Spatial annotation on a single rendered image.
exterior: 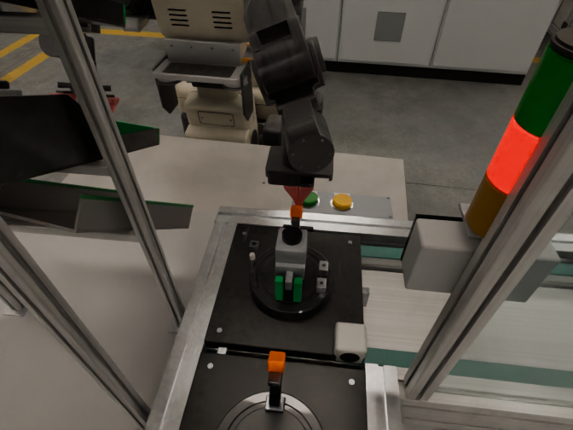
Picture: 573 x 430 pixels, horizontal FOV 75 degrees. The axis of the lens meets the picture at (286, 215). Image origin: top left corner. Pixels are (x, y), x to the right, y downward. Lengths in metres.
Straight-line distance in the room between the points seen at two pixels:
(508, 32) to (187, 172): 3.08
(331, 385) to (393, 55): 3.25
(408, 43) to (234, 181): 2.76
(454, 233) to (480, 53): 3.37
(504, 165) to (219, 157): 0.88
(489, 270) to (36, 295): 0.37
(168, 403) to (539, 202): 0.50
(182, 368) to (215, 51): 0.86
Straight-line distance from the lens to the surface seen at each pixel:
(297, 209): 0.61
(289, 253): 0.54
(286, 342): 0.59
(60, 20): 0.40
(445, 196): 2.41
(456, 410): 0.63
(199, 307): 0.65
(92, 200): 0.49
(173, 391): 0.60
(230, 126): 1.31
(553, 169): 0.28
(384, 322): 0.69
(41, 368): 0.81
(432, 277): 0.40
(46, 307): 0.39
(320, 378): 0.57
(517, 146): 0.31
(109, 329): 0.79
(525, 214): 0.30
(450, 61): 3.68
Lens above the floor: 1.50
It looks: 45 degrees down
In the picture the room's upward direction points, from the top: straight up
